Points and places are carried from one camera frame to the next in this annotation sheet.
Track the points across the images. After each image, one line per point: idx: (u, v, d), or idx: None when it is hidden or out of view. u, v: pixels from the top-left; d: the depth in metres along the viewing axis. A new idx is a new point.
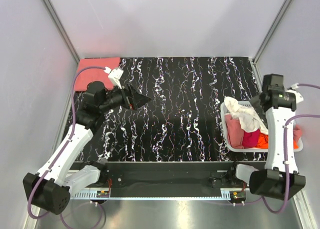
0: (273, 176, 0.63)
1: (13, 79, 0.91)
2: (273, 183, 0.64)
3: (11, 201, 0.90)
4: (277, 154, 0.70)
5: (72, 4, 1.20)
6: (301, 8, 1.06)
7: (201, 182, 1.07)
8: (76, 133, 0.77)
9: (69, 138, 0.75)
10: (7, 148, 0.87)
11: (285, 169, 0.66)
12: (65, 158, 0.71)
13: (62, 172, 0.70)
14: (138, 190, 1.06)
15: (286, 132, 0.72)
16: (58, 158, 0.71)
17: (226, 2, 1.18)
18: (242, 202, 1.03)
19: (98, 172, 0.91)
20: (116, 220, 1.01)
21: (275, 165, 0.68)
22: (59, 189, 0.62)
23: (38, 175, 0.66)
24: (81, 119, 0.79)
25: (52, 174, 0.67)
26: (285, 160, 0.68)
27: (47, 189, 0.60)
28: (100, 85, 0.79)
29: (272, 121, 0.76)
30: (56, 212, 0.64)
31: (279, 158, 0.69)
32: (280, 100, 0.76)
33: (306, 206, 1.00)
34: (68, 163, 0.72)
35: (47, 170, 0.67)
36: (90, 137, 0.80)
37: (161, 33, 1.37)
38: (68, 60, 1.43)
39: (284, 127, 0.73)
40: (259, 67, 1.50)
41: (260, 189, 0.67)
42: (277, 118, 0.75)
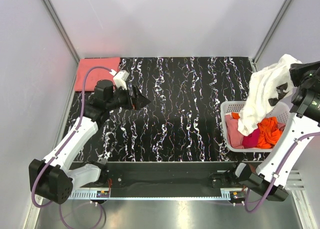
0: (254, 182, 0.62)
1: (13, 79, 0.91)
2: (252, 187, 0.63)
3: (11, 201, 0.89)
4: (271, 163, 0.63)
5: (72, 4, 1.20)
6: (301, 8, 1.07)
7: (201, 182, 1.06)
8: (83, 124, 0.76)
9: (76, 128, 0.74)
10: (6, 147, 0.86)
11: (271, 180, 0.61)
12: (71, 147, 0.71)
13: (68, 161, 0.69)
14: (138, 191, 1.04)
15: (293, 147, 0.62)
16: (64, 146, 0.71)
17: (226, 1, 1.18)
18: (242, 202, 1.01)
19: (98, 170, 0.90)
20: (116, 220, 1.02)
21: (263, 172, 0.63)
22: (64, 177, 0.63)
23: (45, 162, 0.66)
24: (88, 114, 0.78)
25: (58, 161, 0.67)
26: (275, 172, 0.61)
27: (53, 175, 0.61)
28: (108, 82, 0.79)
29: (287, 128, 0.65)
30: (59, 202, 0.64)
31: (270, 167, 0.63)
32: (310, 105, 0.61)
33: (306, 206, 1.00)
34: (73, 153, 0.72)
35: (54, 157, 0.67)
36: (95, 131, 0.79)
37: (161, 33, 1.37)
38: (68, 61, 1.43)
39: (295, 141, 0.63)
40: (259, 67, 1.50)
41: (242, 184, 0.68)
42: (293, 127, 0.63)
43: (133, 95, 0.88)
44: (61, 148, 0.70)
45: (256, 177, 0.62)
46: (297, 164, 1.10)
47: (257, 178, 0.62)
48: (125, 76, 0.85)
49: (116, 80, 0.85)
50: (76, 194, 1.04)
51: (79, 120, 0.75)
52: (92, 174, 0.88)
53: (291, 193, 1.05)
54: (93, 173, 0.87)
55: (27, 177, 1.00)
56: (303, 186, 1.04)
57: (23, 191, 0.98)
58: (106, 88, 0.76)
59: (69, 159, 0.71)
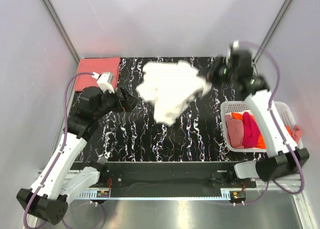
0: (282, 160, 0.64)
1: (13, 79, 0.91)
2: (283, 166, 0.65)
3: (12, 201, 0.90)
4: (274, 137, 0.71)
5: (71, 4, 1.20)
6: (301, 8, 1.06)
7: (201, 182, 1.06)
8: (68, 143, 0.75)
9: (61, 150, 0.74)
10: (7, 147, 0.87)
11: (288, 149, 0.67)
12: (59, 170, 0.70)
13: (57, 184, 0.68)
14: (138, 191, 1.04)
15: (272, 114, 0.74)
16: (50, 172, 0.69)
17: (227, 1, 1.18)
18: (242, 202, 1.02)
19: (97, 174, 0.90)
20: (116, 220, 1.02)
21: (277, 149, 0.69)
22: (53, 203, 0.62)
23: (32, 191, 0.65)
24: (74, 126, 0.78)
25: (45, 190, 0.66)
26: (284, 140, 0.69)
27: (42, 204, 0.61)
28: (95, 91, 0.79)
29: (257, 110, 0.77)
30: (55, 223, 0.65)
31: (277, 141, 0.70)
32: (252, 86, 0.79)
33: (306, 206, 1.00)
34: (62, 174, 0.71)
35: (40, 186, 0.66)
36: (83, 146, 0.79)
37: (161, 33, 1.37)
38: (68, 61, 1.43)
39: (269, 110, 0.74)
40: (259, 67, 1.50)
41: (273, 175, 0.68)
42: (259, 106, 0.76)
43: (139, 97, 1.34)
44: (47, 175, 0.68)
45: (281, 157, 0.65)
46: None
47: (281, 156, 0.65)
48: (110, 78, 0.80)
49: (100, 85, 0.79)
50: None
51: (64, 139, 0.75)
52: (91, 179, 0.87)
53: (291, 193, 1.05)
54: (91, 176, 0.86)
55: (27, 177, 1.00)
56: None
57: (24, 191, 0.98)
58: (91, 98, 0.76)
59: (59, 181, 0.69)
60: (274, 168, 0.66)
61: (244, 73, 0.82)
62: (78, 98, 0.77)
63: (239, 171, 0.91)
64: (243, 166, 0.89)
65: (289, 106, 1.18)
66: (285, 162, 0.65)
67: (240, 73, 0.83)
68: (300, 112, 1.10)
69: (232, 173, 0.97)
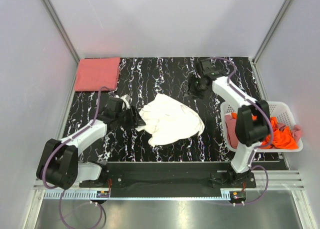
0: (246, 109, 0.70)
1: (12, 79, 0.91)
2: (250, 116, 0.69)
3: (11, 201, 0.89)
4: (237, 98, 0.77)
5: (71, 4, 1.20)
6: (301, 8, 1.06)
7: (201, 182, 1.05)
8: (97, 123, 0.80)
9: (90, 124, 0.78)
10: (7, 147, 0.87)
11: (249, 102, 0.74)
12: (86, 134, 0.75)
13: (81, 145, 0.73)
14: (139, 190, 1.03)
15: (232, 86, 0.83)
16: (79, 134, 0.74)
17: (226, 1, 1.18)
18: (242, 202, 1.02)
19: (99, 169, 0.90)
20: (116, 221, 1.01)
21: (241, 104, 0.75)
22: (74, 160, 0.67)
23: (61, 141, 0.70)
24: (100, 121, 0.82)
25: (73, 143, 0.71)
26: (244, 97, 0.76)
27: (67, 152, 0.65)
28: (119, 98, 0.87)
29: (220, 88, 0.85)
30: (63, 185, 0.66)
31: (240, 100, 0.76)
32: (214, 76, 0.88)
33: (306, 206, 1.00)
34: (85, 141, 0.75)
35: (70, 138, 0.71)
36: (104, 133, 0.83)
37: (161, 33, 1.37)
38: (68, 61, 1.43)
39: (229, 84, 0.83)
40: (259, 67, 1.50)
41: (247, 131, 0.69)
42: (221, 82, 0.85)
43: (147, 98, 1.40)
44: (77, 134, 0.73)
45: (245, 109, 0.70)
46: (297, 164, 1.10)
47: (244, 107, 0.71)
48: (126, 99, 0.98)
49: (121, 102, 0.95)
50: (76, 194, 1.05)
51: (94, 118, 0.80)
52: (94, 171, 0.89)
53: (291, 193, 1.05)
54: (95, 169, 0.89)
55: (27, 176, 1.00)
56: (303, 186, 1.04)
57: (23, 191, 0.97)
58: (119, 101, 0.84)
59: (81, 145, 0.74)
60: (243, 120, 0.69)
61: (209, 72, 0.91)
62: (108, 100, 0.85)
63: (235, 165, 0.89)
64: (236, 159, 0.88)
65: (289, 106, 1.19)
66: (249, 111, 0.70)
67: (206, 72, 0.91)
68: (299, 112, 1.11)
69: (232, 174, 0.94)
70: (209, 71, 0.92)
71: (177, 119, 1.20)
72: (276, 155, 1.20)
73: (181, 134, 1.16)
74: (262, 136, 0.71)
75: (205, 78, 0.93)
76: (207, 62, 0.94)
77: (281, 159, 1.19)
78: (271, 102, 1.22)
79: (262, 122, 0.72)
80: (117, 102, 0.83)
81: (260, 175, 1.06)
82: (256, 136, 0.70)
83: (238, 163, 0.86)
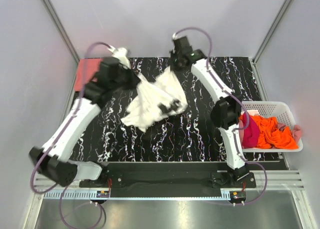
0: (222, 102, 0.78)
1: (13, 80, 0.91)
2: (226, 108, 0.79)
3: (12, 201, 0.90)
4: (215, 89, 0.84)
5: (71, 4, 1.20)
6: (301, 9, 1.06)
7: (201, 182, 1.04)
8: (81, 108, 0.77)
9: (74, 114, 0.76)
10: (8, 147, 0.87)
11: (226, 93, 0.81)
12: (70, 132, 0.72)
13: (67, 147, 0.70)
14: (139, 191, 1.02)
15: (211, 74, 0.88)
16: (61, 135, 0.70)
17: (226, 2, 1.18)
18: (242, 202, 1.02)
19: (99, 169, 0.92)
20: (116, 220, 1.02)
21: (219, 95, 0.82)
22: (62, 165, 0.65)
23: (43, 150, 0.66)
24: (89, 94, 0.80)
25: (57, 149, 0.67)
26: (222, 88, 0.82)
27: (52, 163, 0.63)
28: (113, 59, 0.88)
29: (199, 73, 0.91)
30: (63, 185, 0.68)
31: (218, 91, 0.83)
32: (193, 58, 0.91)
33: (306, 207, 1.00)
34: (73, 137, 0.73)
35: (51, 145, 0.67)
36: (94, 113, 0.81)
37: (161, 33, 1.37)
38: (68, 61, 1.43)
39: (208, 71, 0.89)
40: (259, 67, 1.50)
41: (221, 119, 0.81)
42: (200, 67, 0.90)
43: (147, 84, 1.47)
44: (58, 137, 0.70)
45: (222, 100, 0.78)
46: (297, 164, 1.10)
47: (222, 100, 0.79)
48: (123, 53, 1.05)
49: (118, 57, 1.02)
50: (76, 194, 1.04)
51: (78, 104, 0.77)
52: (94, 172, 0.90)
53: (291, 193, 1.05)
54: (96, 168, 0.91)
55: (27, 176, 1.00)
56: (303, 186, 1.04)
57: (24, 191, 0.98)
58: (110, 66, 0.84)
59: (68, 145, 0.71)
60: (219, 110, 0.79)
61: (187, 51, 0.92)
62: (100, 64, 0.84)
63: (229, 163, 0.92)
64: (228, 156, 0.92)
65: (289, 106, 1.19)
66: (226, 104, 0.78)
67: (184, 51, 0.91)
68: (299, 112, 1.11)
69: (232, 176, 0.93)
70: (187, 49, 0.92)
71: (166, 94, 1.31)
72: (276, 155, 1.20)
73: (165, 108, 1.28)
74: (234, 119, 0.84)
75: (183, 58, 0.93)
76: (185, 39, 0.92)
77: (281, 159, 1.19)
78: (270, 102, 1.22)
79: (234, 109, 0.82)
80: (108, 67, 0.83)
81: (259, 175, 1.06)
82: (228, 120, 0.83)
83: (231, 159, 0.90)
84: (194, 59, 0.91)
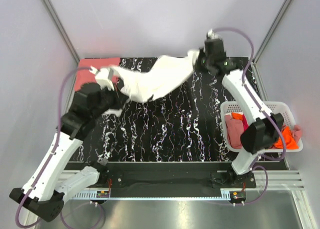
0: (260, 125, 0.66)
1: (13, 80, 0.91)
2: (263, 131, 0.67)
3: (11, 201, 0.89)
4: (251, 107, 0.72)
5: (71, 4, 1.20)
6: (301, 8, 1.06)
7: (201, 182, 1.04)
8: (60, 144, 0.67)
9: (53, 151, 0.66)
10: (8, 147, 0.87)
11: (265, 115, 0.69)
12: (51, 171, 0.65)
13: (50, 186, 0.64)
14: (139, 191, 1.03)
15: (246, 87, 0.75)
16: (42, 174, 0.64)
17: (226, 2, 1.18)
18: (242, 202, 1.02)
19: (97, 175, 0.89)
20: (116, 220, 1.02)
21: (255, 116, 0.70)
22: (42, 209, 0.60)
23: (23, 193, 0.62)
24: (65, 122, 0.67)
25: (36, 192, 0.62)
26: (260, 108, 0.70)
27: (33, 207, 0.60)
28: (95, 87, 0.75)
29: (232, 86, 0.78)
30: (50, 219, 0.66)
31: (254, 110, 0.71)
32: (227, 67, 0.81)
33: (306, 207, 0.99)
34: (55, 175, 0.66)
35: (31, 188, 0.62)
36: (78, 145, 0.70)
37: (161, 33, 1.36)
38: (68, 61, 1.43)
39: (243, 85, 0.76)
40: (259, 67, 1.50)
41: (255, 144, 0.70)
42: (234, 80, 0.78)
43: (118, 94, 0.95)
44: (38, 177, 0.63)
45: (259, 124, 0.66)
46: (297, 164, 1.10)
47: (259, 122, 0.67)
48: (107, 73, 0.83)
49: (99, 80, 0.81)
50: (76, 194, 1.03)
51: (56, 139, 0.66)
52: (91, 179, 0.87)
53: (291, 193, 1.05)
54: (92, 174, 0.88)
55: (26, 177, 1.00)
56: (303, 186, 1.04)
57: None
58: (91, 94, 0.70)
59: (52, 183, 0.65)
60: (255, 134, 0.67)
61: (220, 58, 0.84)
62: (76, 92, 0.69)
63: (235, 166, 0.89)
64: (237, 160, 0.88)
65: (289, 106, 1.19)
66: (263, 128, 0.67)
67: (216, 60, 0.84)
68: (299, 112, 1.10)
69: (233, 174, 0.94)
70: (220, 56, 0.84)
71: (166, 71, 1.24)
72: (276, 155, 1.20)
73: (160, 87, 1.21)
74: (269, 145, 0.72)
75: (214, 67, 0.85)
76: (219, 44, 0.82)
77: (281, 159, 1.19)
78: (271, 102, 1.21)
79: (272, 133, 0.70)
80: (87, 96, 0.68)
81: (260, 175, 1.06)
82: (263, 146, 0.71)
83: (239, 165, 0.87)
84: (229, 70, 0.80)
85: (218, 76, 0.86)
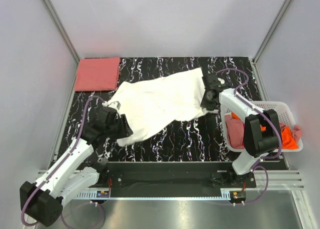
0: (253, 118, 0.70)
1: (13, 80, 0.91)
2: (257, 125, 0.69)
3: (11, 201, 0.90)
4: (244, 108, 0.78)
5: (71, 4, 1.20)
6: (301, 8, 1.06)
7: (201, 182, 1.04)
8: (78, 147, 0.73)
9: (70, 151, 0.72)
10: (8, 147, 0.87)
11: (257, 112, 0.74)
12: (65, 168, 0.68)
13: (58, 184, 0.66)
14: (139, 191, 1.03)
15: (238, 97, 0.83)
16: (56, 170, 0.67)
17: (226, 2, 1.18)
18: (242, 202, 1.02)
19: (96, 175, 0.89)
20: (117, 220, 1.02)
21: (249, 113, 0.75)
22: (51, 204, 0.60)
23: (36, 185, 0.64)
24: (84, 133, 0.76)
25: (49, 185, 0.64)
26: (251, 107, 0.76)
27: (42, 200, 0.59)
28: (112, 108, 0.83)
29: (227, 99, 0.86)
30: (46, 224, 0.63)
31: (247, 109, 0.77)
32: (220, 87, 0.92)
33: (306, 206, 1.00)
34: (66, 174, 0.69)
35: (44, 181, 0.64)
36: (91, 154, 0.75)
37: (161, 33, 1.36)
38: (68, 61, 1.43)
39: (236, 95, 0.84)
40: (259, 67, 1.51)
41: (256, 143, 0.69)
42: (227, 94, 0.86)
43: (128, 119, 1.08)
44: (53, 171, 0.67)
45: (252, 117, 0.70)
46: (297, 164, 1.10)
47: (251, 116, 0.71)
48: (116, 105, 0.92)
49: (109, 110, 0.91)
50: None
51: (76, 141, 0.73)
52: (90, 180, 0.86)
53: (291, 193, 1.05)
54: (92, 175, 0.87)
55: (27, 177, 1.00)
56: (303, 186, 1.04)
57: None
58: (111, 112, 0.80)
59: (61, 182, 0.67)
60: (251, 129, 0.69)
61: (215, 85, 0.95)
62: (98, 111, 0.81)
63: (236, 166, 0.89)
64: (238, 161, 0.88)
65: (289, 106, 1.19)
66: (257, 121, 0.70)
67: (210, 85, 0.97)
68: (299, 112, 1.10)
69: (232, 173, 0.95)
70: (215, 84, 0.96)
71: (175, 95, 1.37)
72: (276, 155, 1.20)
73: (166, 109, 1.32)
74: (272, 148, 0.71)
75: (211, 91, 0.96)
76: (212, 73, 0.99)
77: (281, 159, 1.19)
78: (271, 102, 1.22)
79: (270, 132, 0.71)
80: (108, 113, 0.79)
81: (261, 175, 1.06)
82: (266, 147, 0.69)
83: (240, 166, 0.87)
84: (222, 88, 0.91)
85: (216, 100, 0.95)
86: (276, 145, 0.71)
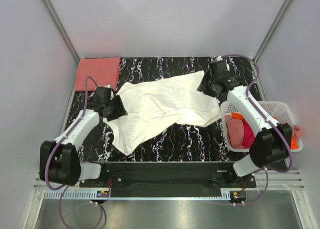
0: (266, 133, 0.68)
1: (12, 80, 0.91)
2: (271, 141, 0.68)
3: (11, 200, 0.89)
4: (257, 118, 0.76)
5: (71, 3, 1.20)
6: (301, 8, 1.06)
7: (201, 182, 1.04)
8: (87, 115, 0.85)
9: (81, 116, 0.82)
10: (7, 147, 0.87)
11: (271, 125, 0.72)
12: (80, 129, 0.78)
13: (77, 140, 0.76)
14: (139, 191, 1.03)
15: (251, 100, 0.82)
16: (72, 130, 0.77)
17: (226, 1, 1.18)
18: (242, 202, 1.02)
19: (98, 167, 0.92)
20: (116, 220, 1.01)
21: (261, 126, 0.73)
22: (74, 154, 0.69)
23: (56, 142, 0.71)
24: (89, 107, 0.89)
25: (69, 139, 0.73)
26: (265, 118, 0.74)
27: (66, 150, 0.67)
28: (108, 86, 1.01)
29: (236, 100, 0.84)
30: (70, 181, 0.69)
31: (260, 121, 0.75)
32: (230, 84, 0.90)
33: (306, 206, 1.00)
34: (81, 134, 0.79)
35: (64, 136, 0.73)
36: (96, 122, 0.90)
37: (161, 32, 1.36)
38: (68, 61, 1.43)
39: (248, 98, 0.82)
40: (259, 67, 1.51)
41: (265, 157, 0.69)
42: (238, 94, 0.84)
43: (117, 104, 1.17)
44: (70, 131, 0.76)
45: (265, 133, 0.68)
46: (298, 164, 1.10)
47: (265, 131, 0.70)
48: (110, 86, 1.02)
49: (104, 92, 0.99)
50: (76, 194, 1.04)
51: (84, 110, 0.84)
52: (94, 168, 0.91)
53: (291, 193, 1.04)
54: (95, 167, 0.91)
55: (26, 177, 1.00)
56: (303, 186, 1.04)
57: (23, 191, 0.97)
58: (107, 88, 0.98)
59: (77, 140, 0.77)
60: (263, 144, 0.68)
61: (224, 77, 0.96)
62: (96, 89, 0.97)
63: (237, 168, 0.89)
64: (240, 163, 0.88)
65: (289, 106, 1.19)
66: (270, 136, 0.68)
67: (220, 77, 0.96)
68: (299, 112, 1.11)
69: (232, 173, 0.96)
70: (224, 75, 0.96)
71: (174, 100, 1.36)
72: None
73: (169, 111, 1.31)
74: (279, 159, 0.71)
75: (220, 84, 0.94)
76: (223, 64, 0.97)
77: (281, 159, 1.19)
78: (270, 102, 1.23)
79: (280, 146, 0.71)
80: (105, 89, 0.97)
81: (261, 175, 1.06)
82: (274, 160, 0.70)
83: (242, 169, 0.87)
84: (233, 86, 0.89)
85: (223, 94, 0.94)
86: (283, 157, 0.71)
